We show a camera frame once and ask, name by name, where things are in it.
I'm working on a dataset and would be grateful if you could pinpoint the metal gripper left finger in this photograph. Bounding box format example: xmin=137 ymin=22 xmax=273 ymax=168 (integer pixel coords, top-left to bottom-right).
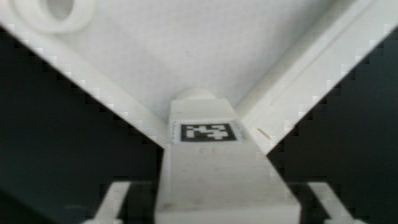
xmin=82 ymin=181 xmax=131 ymax=224

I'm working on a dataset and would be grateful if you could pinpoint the white desk leg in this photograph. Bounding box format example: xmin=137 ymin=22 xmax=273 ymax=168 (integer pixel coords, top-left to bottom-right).
xmin=154 ymin=88 xmax=302 ymax=224

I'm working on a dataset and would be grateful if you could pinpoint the white square desk top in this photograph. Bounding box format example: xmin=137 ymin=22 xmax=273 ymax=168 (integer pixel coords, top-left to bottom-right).
xmin=0 ymin=0 xmax=337 ymax=145

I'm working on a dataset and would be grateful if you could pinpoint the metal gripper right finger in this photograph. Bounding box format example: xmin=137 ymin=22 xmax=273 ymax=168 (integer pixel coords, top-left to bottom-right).
xmin=307 ymin=182 xmax=368 ymax=224

